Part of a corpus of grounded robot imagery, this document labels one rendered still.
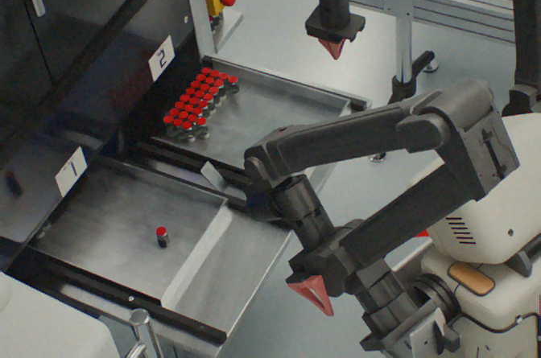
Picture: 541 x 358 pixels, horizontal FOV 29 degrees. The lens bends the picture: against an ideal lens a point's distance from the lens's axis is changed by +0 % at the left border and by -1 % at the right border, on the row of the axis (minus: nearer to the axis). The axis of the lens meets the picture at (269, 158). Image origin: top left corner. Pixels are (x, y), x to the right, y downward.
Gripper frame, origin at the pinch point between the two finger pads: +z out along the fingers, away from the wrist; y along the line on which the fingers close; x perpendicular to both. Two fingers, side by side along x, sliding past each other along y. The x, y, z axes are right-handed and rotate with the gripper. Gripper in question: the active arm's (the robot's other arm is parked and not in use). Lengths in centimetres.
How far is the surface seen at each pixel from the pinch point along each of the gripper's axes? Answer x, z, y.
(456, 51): -119, 110, 17
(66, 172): 44, 6, 36
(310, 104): -3.0, 21.0, 8.8
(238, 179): 22.8, 19.0, 11.8
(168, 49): 5.8, 7.3, 37.1
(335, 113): -2.9, 20.9, 2.8
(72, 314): 91, -47, -14
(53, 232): 49, 21, 40
